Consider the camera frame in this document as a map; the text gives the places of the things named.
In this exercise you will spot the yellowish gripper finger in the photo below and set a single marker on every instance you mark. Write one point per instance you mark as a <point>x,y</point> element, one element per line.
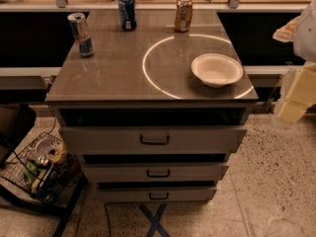
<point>298,93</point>

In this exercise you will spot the white paper bowl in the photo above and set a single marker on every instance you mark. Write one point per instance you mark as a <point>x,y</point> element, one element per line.
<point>217,70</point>

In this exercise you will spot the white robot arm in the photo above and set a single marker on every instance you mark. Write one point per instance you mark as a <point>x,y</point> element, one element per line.
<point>301,31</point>

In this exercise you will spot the gold soda can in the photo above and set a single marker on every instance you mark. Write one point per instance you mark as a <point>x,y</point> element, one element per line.
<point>183,16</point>

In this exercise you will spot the blue pepsi can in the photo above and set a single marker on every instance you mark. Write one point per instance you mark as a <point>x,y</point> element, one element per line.
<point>127,18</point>

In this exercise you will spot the silver blue redbull can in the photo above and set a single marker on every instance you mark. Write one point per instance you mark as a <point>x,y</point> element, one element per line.
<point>80,31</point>

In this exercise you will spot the grey drawer cabinet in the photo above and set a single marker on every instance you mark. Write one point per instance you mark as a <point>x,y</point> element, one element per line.
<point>141,83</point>

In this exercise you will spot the blue tape cross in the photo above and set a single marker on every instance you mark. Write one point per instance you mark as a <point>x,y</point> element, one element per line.
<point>155,220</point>

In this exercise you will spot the top drawer black handle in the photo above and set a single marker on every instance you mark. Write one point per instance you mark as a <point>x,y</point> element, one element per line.
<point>164,140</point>

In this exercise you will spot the drawer black handle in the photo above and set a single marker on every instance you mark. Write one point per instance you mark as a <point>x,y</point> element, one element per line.
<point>155,174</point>
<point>158,196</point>
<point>164,140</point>

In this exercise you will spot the bottom drawer black handle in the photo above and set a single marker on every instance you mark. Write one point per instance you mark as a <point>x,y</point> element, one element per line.
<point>158,196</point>

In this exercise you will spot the middle drawer black handle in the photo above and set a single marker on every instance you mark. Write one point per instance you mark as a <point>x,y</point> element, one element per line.
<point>155,174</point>

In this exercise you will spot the black wire basket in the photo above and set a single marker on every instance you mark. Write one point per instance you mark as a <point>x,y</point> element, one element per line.
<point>43,169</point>

